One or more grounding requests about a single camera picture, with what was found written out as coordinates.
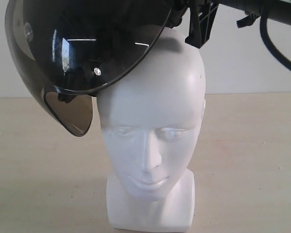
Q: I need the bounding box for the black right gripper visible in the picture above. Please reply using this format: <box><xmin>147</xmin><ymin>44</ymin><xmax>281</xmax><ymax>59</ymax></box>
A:
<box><xmin>185</xmin><ymin>0</ymin><xmax>219</xmax><ymax>49</ymax></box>

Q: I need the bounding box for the black helmet with tinted visor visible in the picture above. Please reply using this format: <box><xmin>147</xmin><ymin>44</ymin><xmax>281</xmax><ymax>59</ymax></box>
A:
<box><xmin>4</xmin><ymin>0</ymin><xmax>186</xmax><ymax>137</ymax></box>

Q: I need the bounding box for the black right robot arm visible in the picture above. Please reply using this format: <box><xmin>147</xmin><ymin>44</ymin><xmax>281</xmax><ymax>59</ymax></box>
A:
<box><xmin>183</xmin><ymin>0</ymin><xmax>291</xmax><ymax>50</ymax></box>

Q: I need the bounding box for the white mannequin head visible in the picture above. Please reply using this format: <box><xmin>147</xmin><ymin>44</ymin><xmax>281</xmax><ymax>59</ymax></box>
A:
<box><xmin>97</xmin><ymin>29</ymin><xmax>206</xmax><ymax>233</ymax></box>

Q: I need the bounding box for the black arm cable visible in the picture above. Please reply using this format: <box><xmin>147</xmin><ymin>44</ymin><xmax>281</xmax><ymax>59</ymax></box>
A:
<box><xmin>259</xmin><ymin>14</ymin><xmax>291</xmax><ymax>79</ymax></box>

